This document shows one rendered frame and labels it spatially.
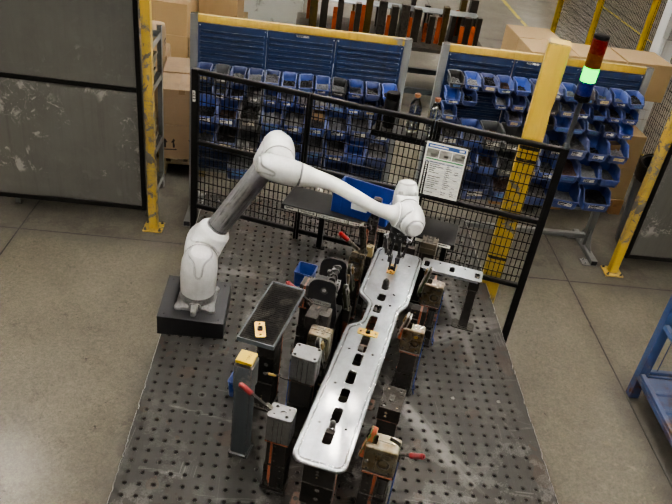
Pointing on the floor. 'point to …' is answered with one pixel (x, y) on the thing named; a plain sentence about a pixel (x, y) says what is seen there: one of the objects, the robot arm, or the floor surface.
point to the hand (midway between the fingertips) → (393, 262)
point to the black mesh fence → (349, 163)
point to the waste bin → (634, 190)
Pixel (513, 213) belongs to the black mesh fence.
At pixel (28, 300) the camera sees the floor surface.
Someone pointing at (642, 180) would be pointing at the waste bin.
